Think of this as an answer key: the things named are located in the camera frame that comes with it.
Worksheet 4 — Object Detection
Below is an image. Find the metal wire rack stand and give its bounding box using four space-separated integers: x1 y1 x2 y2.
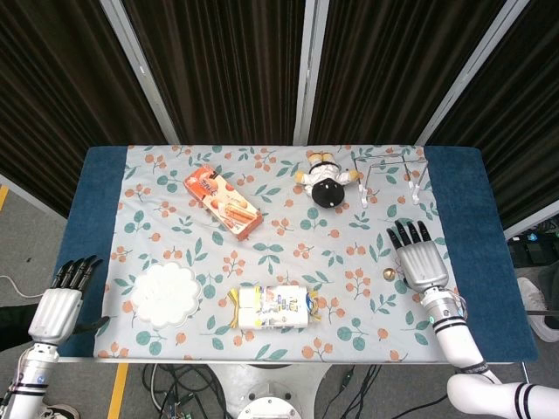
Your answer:
351 146 429 209

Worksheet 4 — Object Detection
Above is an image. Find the black floor equipment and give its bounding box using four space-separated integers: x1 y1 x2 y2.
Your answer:
507 229 559 268

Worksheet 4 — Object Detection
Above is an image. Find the white flower-shaped plate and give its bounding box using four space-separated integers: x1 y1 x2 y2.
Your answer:
130 261 204 328

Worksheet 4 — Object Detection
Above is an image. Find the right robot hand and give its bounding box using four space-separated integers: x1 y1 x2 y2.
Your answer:
387 220 451 294

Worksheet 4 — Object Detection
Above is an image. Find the black and white sneaker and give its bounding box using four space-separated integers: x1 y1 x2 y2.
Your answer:
41 403 82 419

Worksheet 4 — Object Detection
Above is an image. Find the plush doll with black hair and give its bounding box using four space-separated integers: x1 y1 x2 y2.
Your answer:
294 150 360 210

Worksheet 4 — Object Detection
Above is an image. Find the blue table mat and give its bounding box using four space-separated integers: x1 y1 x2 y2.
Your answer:
54 145 538 364

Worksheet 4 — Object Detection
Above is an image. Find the black floor cables bundle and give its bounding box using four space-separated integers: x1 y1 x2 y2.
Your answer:
141 362 385 419

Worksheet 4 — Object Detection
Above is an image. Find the dark pleated partition panel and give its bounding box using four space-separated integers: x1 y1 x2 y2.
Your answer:
305 0 521 146
421 0 559 239
0 0 180 219
121 0 315 146

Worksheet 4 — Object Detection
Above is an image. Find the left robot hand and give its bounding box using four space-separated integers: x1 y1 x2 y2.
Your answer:
28 255 110 348

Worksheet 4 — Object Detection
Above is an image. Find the white shoe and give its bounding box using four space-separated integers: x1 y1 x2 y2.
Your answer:
517 277 555 344

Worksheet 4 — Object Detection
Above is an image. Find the white floor cable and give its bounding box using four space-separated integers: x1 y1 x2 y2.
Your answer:
0 273 43 299

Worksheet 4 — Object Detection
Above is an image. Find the plastic pack of white rolls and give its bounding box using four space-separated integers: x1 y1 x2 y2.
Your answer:
225 284 327 331

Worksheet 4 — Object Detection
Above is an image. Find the floral tablecloth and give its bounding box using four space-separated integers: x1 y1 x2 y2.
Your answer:
93 143 475 363

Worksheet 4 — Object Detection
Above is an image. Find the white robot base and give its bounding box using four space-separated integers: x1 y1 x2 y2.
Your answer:
209 362 333 419

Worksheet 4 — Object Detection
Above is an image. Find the orange biscuit box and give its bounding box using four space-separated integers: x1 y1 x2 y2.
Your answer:
182 164 265 243

